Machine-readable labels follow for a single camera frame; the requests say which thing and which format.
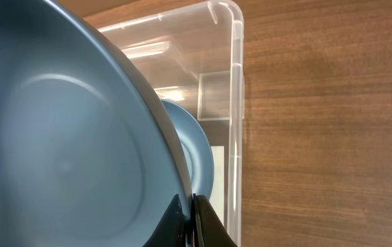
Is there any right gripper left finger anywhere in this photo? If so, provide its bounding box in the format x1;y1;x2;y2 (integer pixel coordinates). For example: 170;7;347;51
143;194;186;247

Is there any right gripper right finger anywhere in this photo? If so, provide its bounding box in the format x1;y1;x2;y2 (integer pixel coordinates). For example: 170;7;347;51
193;194;237;247

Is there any dark blue bowl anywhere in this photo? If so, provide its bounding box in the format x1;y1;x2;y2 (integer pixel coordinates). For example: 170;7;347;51
162;99;215;198
0;1;191;246

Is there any white label in container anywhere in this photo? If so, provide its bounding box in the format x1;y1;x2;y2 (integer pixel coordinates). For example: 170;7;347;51
209;146;225;224

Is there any clear plastic storage container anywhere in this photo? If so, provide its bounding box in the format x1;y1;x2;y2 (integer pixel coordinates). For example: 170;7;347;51
87;1;245;246

